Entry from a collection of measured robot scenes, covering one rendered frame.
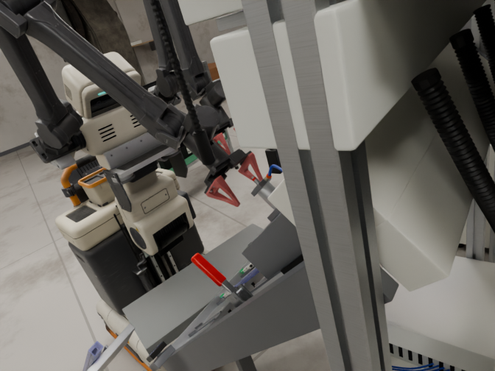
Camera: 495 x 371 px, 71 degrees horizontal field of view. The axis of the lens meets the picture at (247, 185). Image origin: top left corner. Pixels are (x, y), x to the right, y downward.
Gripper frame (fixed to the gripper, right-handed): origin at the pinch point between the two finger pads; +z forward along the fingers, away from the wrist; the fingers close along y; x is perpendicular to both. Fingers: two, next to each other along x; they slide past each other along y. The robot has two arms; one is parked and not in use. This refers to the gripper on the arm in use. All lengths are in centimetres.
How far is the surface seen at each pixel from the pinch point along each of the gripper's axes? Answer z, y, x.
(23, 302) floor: -77, -29, 232
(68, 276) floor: -73, 3, 226
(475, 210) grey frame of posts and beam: 45, 40, -12
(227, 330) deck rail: 14.9, -31.2, -12.4
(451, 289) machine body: 54, 26, 1
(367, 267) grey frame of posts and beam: 16, -33, -43
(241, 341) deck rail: 17.3, -31.1, -13.1
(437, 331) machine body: 54, 11, 1
